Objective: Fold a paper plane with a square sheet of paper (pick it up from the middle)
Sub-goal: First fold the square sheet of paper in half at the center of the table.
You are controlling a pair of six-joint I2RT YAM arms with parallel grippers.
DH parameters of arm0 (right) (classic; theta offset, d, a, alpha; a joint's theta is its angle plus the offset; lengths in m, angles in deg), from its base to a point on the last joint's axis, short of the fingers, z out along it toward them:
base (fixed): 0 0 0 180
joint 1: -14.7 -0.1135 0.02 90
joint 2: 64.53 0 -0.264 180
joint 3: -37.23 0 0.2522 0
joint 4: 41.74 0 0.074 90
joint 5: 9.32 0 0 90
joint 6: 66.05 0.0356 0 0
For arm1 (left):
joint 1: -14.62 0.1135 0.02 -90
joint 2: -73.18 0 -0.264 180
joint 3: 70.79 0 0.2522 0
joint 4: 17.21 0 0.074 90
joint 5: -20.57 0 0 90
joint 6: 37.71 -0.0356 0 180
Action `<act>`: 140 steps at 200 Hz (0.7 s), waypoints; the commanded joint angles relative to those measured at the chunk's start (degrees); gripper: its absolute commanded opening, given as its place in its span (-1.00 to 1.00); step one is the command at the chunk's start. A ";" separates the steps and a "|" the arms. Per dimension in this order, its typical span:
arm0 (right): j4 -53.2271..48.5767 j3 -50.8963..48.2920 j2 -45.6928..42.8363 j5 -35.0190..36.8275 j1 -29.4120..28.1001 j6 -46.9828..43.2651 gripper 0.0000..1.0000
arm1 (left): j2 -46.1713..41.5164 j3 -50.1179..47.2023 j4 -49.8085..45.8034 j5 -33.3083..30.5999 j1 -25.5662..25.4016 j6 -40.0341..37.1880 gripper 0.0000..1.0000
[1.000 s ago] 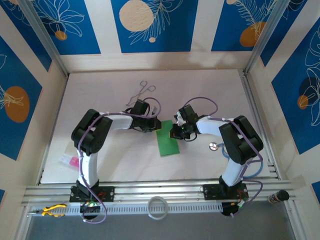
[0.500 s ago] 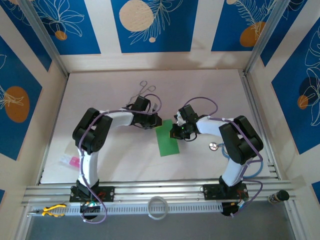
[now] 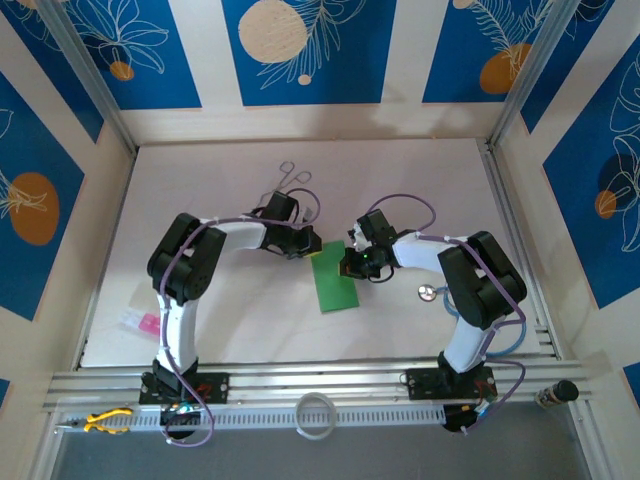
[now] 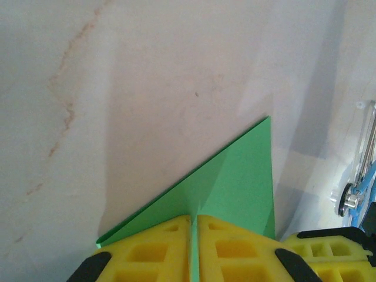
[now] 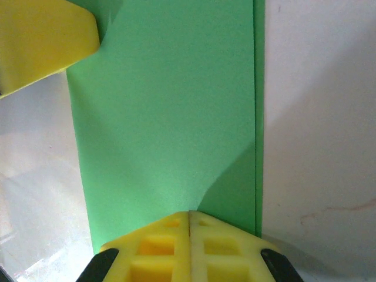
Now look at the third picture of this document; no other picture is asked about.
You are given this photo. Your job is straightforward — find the green paper sheet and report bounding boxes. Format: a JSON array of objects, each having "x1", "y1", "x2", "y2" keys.
[{"x1": 309, "y1": 239, "x2": 362, "y2": 314}]

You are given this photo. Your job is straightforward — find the white tape roll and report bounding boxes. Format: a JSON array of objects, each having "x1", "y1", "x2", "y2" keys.
[{"x1": 294, "y1": 392, "x2": 334, "y2": 442}]

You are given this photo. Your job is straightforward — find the pink plastic packet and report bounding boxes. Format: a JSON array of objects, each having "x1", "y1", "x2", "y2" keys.
[{"x1": 119, "y1": 309, "x2": 162, "y2": 342}]

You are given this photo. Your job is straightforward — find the dark capped bottle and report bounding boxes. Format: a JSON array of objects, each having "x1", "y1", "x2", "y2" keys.
[{"x1": 534, "y1": 379, "x2": 580, "y2": 409}]

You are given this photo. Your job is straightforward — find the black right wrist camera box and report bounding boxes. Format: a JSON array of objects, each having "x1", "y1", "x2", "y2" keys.
[{"x1": 356, "y1": 209, "x2": 400, "y2": 245}]

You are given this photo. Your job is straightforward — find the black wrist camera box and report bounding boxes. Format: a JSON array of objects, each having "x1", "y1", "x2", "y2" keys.
[
  {"x1": 263, "y1": 191, "x2": 301, "y2": 224},
  {"x1": 356, "y1": 209, "x2": 400, "y2": 245}
]

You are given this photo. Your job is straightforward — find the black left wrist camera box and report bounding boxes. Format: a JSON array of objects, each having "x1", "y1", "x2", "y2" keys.
[{"x1": 263, "y1": 191, "x2": 301, "y2": 224}]

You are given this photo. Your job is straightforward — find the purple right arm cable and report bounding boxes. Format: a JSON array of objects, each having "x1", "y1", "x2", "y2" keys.
[{"x1": 364, "y1": 193, "x2": 527, "y2": 437}]

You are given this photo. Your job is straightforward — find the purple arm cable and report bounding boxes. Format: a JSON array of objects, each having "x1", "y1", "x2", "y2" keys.
[
  {"x1": 364, "y1": 193, "x2": 527, "y2": 437},
  {"x1": 159, "y1": 192, "x2": 324, "y2": 450}
]

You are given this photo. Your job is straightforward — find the metal wire tongs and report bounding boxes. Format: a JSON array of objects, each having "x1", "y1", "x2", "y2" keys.
[{"x1": 252, "y1": 160, "x2": 313, "y2": 214}]

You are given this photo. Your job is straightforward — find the aluminium front rail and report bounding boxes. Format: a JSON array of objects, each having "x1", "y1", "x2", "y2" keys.
[{"x1": 42, "y1": 355, "x2": 596, "y2": 414}]

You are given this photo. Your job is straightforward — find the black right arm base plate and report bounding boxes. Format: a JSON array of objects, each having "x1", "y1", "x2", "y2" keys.
[{"x1": 406, "y1": 367, "x2": 497, "y2": 402}]

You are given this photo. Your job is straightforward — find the aluminium side rail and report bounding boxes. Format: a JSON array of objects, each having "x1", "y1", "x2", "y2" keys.
[
  {"x1": 74, "y1": 148, "x2": 137, "y2": 371},
  {"x1": 480, "y1": 142, "x2": 564, "y2": 359}
]

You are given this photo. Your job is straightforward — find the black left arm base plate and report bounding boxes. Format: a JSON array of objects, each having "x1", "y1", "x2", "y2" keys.
[{"x1": 139, "y1": 372, "x2": 231, "y2": 405}]

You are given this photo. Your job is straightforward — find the slotted grey cable duct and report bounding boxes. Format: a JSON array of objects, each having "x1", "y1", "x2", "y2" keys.
[{"x1": 54, "y1": 403, "x2": 449, "y2": 434}]

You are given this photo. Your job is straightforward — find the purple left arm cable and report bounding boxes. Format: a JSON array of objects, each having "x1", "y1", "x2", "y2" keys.
[{"x1": 159, "y1": 192, "x2": 324, "y2": 450}]

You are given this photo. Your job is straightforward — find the aluminium frame post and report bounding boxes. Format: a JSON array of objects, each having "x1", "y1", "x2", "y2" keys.
[
  {"x1": 37, "y1": 0, "x2": 139, "y2": 154},
  {"x1": 488, "y1": 0, "x2": 577, "y2": 147}
]

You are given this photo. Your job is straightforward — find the yellow handled pliers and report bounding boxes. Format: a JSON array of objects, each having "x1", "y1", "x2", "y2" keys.
[{"x1": 53, "y1": 407, "x2": 135, "y2": 435}]

